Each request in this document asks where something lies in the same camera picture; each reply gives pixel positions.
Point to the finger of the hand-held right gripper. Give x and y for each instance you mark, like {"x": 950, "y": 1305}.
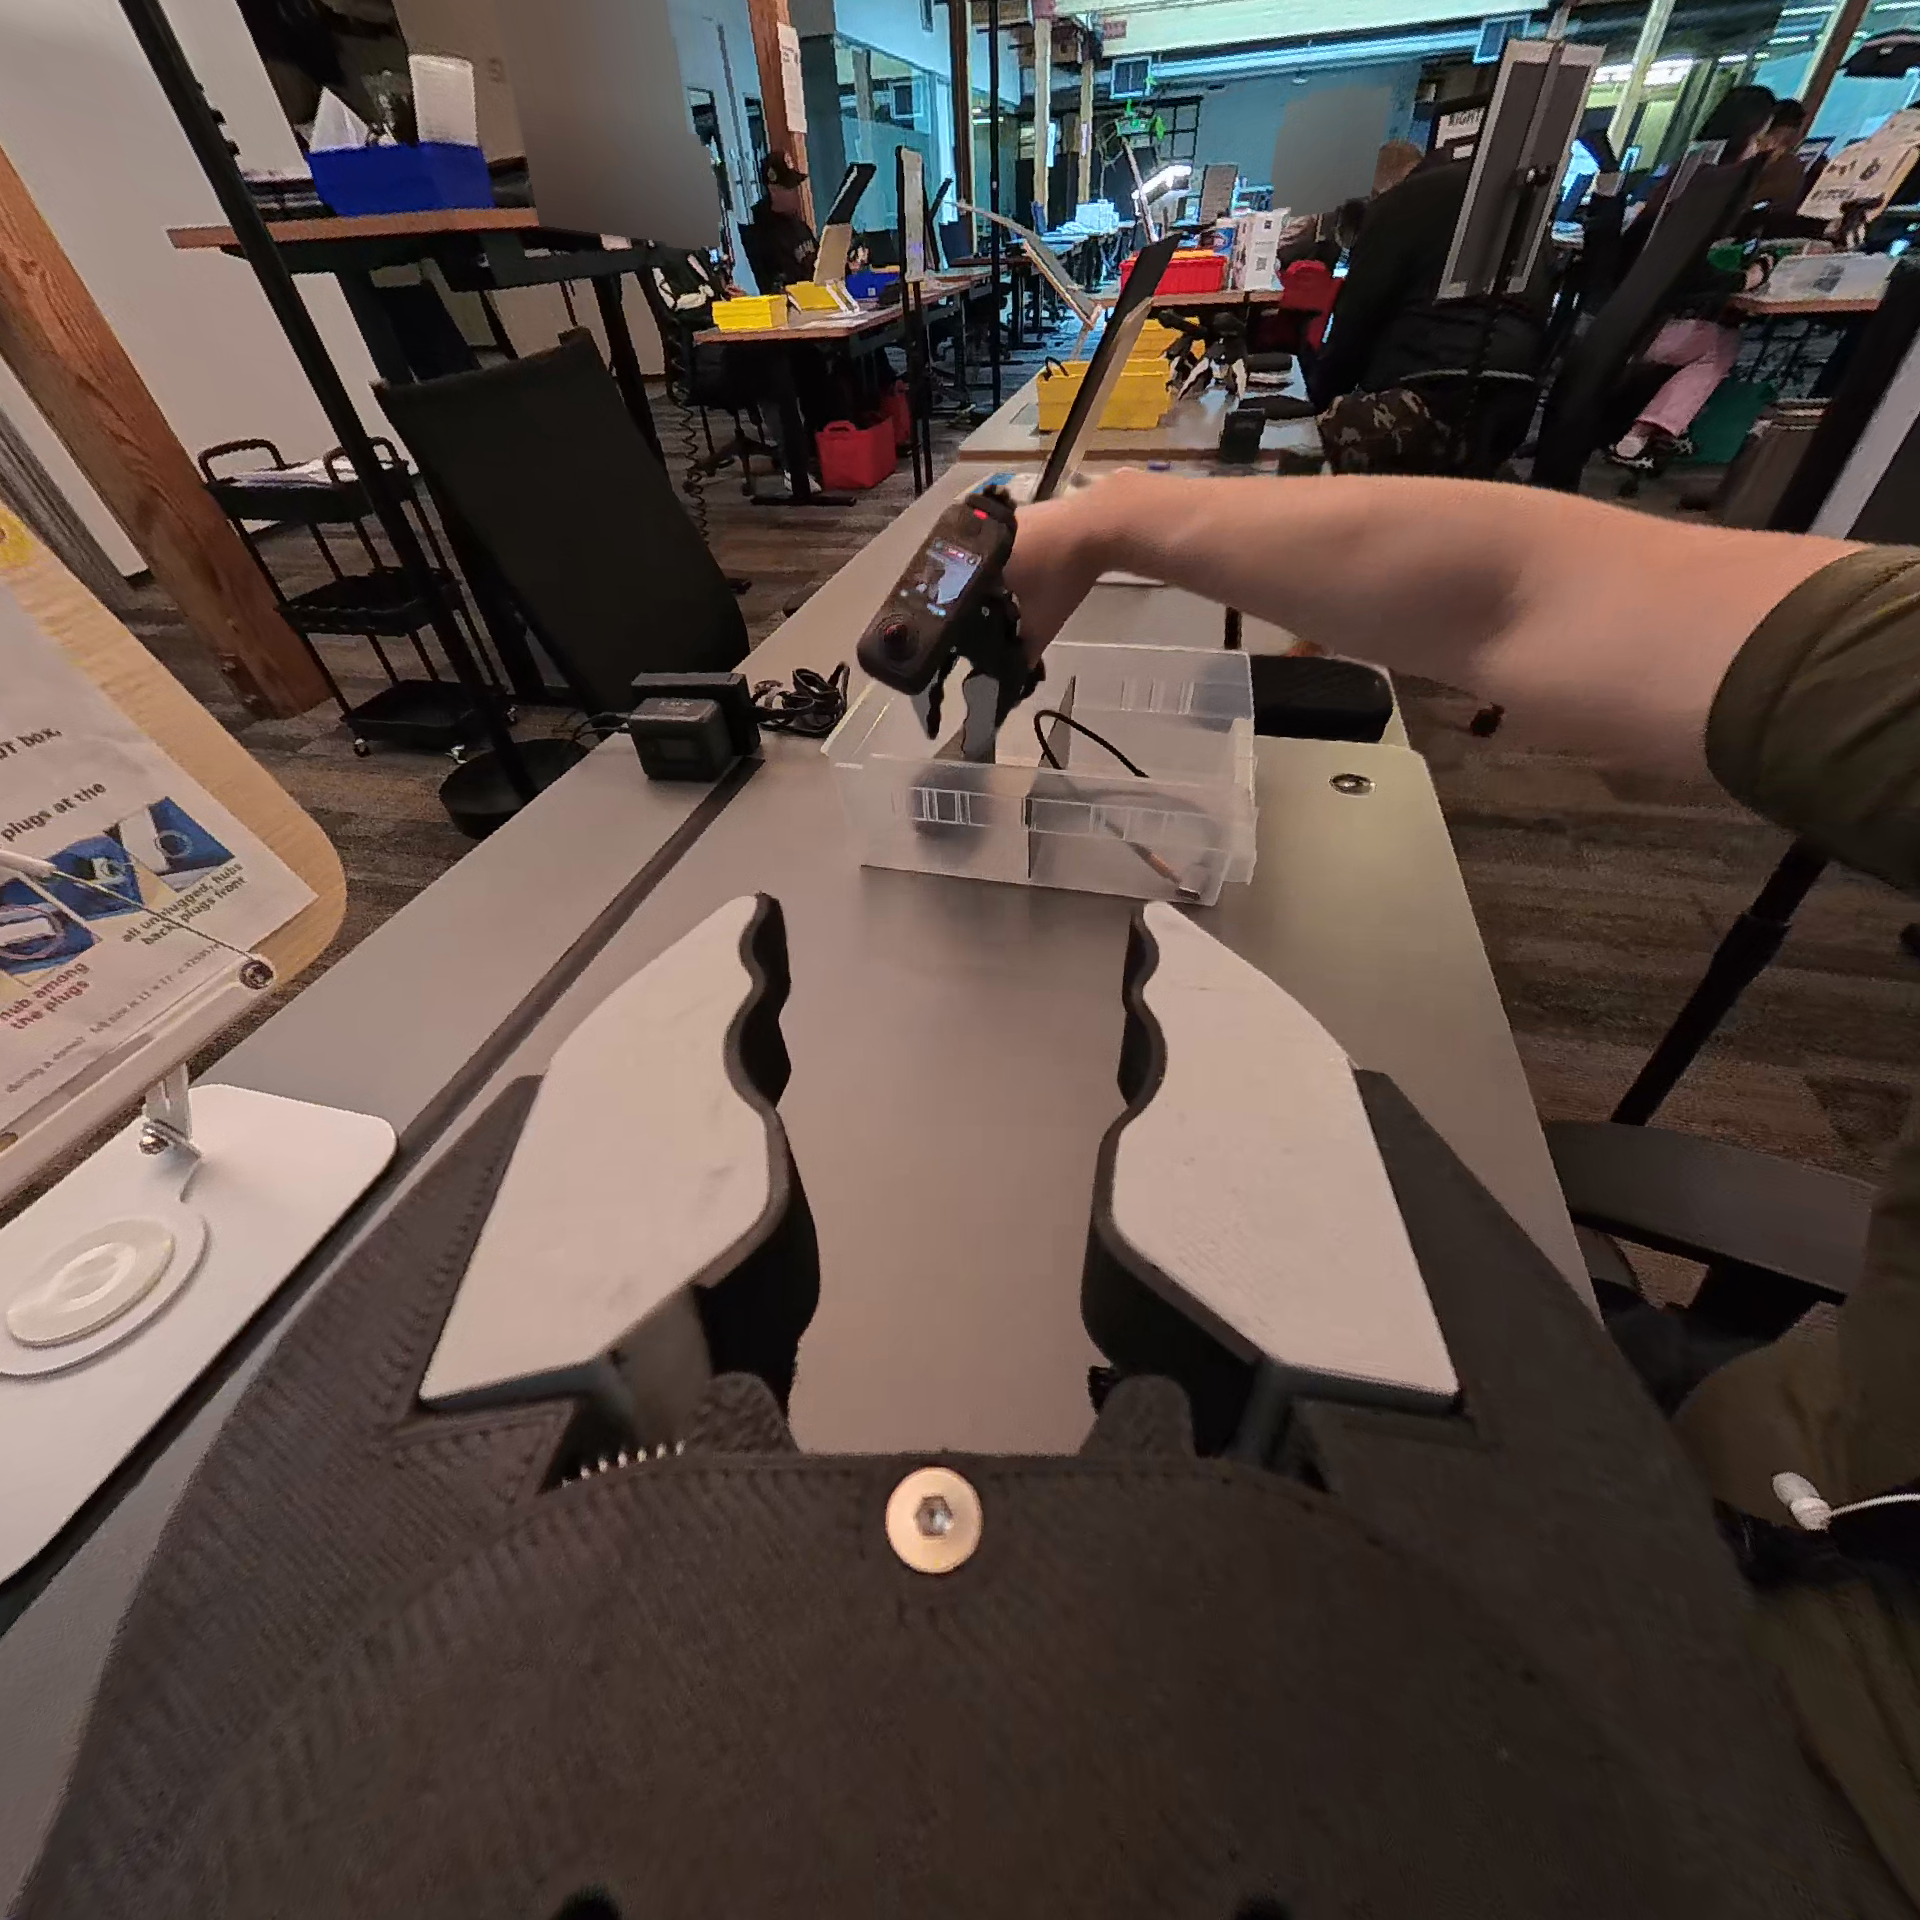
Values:
{"x": 983, "y": 721}

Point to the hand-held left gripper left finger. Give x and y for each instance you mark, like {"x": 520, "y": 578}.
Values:
{"x": 629, "y": 1184}

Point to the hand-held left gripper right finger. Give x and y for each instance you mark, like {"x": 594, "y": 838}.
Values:
{"x": 1261, "y": 1200}

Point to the clear plastic bin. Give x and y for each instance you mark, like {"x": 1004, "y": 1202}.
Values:
{"x": 1172, "y": 705}

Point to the person's right forearm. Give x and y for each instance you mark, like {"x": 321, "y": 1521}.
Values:
{"x": 1501, "y": 600}

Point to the person's right hand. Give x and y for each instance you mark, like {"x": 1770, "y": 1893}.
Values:
{"x": 1095, "y": 534}

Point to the red plastic bin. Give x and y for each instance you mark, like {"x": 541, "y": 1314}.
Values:
{"x": 856, "y": 455}
{"x": 1183, "y": 274}

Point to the yellow plastic bin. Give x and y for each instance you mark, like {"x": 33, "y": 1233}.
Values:
{"x": 1103, "y": 399}
{"x": 751, "y": 312}

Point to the black power adapter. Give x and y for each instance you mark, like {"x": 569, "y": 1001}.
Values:
{"x": 690, "y": 735}

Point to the tilted black board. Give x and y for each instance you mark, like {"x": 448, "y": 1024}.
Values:
{"x": 1103, "y": 375}

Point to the black rounded pouch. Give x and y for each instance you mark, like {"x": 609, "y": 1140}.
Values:
{"x": 1320, "y": 698}

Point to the white stand base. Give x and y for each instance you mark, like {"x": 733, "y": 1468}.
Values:
{"x": 284, "y": 1172}

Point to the camouflage bag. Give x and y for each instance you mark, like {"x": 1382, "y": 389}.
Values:
{"x": 1389, "y": 433}

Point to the black tripod leg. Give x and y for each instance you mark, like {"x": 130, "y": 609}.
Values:
{"x": 1725, "y": 983}

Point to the black utility cart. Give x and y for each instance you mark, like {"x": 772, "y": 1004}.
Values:
{"x": 375, "y": 600}

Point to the grey board panel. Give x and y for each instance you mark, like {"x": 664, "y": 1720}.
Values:
{"x": 600, "y": 120}

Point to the instruction sheet on stand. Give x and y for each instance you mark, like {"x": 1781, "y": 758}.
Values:
{"x": 224, "y": 751}

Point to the blue plastic bin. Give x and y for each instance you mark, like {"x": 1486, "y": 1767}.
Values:
{"x": 399, "y": 181}

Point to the wooden top desk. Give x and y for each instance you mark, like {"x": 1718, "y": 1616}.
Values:
{"x": 359, "y": 229}

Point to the white carton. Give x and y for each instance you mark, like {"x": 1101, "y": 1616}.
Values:
{"x": 442, "y": 100}

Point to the tall black white sign board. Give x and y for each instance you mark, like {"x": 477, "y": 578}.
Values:
{"x": 1517, "y": 165}

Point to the olive green jacket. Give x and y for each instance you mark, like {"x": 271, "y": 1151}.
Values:
{"x": 1829, "y": 705}

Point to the wooden post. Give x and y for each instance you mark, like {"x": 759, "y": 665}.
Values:
{"x": 136, "y": 481}

